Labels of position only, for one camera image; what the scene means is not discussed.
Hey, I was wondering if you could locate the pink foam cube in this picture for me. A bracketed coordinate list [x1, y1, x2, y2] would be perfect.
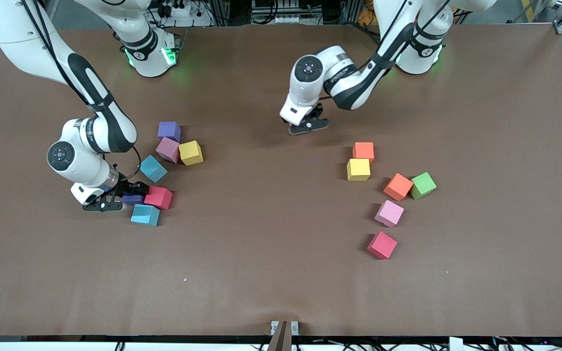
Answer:
[155, 137, 181, 164]
[374, 199, 405, 228]

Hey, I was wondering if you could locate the white table edge rail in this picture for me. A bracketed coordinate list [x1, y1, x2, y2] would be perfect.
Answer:
[0, 340, 562, 351]

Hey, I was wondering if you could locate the white power strip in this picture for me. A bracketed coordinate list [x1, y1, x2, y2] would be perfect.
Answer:
[152, 0, 213, 28]

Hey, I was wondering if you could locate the red foam cube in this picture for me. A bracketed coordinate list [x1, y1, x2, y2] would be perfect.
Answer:
[367, 231, 399, 260]
[144, 186, 174, 210]

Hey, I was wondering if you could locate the metal bracket with post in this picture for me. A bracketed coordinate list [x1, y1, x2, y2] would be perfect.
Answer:
[270, 320, 300, 351]

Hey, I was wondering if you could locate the yellow foam cube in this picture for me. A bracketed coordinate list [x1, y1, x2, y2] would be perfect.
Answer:
[346, 158, 371, 182]
[179, 140, 204, 166]

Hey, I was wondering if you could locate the white equipment box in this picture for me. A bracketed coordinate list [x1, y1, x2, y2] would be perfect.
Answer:
[251, 0, 321, 25]

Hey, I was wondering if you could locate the blue foam cube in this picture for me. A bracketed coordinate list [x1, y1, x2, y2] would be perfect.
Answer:
[130, 204, 161, 227]
[139, 155, 168, 183]

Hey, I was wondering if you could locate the orange packets pile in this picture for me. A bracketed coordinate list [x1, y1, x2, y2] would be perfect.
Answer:
[358, 0, 384, 26]

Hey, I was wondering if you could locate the green foam cube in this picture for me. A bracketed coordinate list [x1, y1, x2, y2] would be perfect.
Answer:
[410, 172, 437, 200]

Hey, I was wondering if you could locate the brown table cover sheet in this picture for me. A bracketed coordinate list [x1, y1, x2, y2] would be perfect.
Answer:
[0, 23, 562, 338]

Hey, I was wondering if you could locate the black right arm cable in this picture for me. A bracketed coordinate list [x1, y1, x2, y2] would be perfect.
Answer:
[20, 0, 142, 182]

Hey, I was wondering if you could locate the orange foam cube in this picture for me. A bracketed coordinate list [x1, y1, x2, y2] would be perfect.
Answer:
[383, 173, 414, 201]
[352, 142, 375, 164]

